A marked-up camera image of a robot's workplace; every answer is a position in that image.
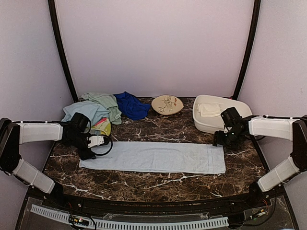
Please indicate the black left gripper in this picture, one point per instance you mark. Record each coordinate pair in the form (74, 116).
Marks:
(87, 155)

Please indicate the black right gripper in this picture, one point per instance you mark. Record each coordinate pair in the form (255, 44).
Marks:
(219, 140)

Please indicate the cream white towel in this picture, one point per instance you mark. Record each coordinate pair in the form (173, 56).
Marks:
(209, 109)

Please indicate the white plastic basin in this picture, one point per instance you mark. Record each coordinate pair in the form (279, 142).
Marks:
(212, 124)

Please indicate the light blue towel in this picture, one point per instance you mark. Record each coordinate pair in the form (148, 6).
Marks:
(159, 157)

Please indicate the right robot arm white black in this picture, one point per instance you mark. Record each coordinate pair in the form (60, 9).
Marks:
(286, 144)

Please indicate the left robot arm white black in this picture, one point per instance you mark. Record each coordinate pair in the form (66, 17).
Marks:
(22, 141)

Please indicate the yellow patterned towel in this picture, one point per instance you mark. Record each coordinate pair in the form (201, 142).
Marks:
(102, 127)

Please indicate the blue grey towel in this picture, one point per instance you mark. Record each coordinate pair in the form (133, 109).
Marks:
(93, 111)

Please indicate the pale green towel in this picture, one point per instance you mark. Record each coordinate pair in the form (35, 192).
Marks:
(109, 102)

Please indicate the royal blue towel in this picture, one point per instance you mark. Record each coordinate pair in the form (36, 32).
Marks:
(131, 106)

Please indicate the beige floral plate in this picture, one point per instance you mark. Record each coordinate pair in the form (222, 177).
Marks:
(167, 105)

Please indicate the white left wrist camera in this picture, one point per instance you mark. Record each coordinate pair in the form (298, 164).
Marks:
(97, 140)

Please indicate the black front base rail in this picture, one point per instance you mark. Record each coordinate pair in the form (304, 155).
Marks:
(166, 199)

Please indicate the white slotted cable duct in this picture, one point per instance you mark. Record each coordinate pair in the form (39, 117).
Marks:
(81, 223)

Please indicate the right black frame post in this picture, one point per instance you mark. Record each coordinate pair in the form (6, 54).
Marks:
(248, 50)

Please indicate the black frame post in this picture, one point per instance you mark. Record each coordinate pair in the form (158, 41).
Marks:
(248, 50)
(61, 50)

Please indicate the left black frame post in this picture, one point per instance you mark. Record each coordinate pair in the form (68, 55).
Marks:
(61, 50)

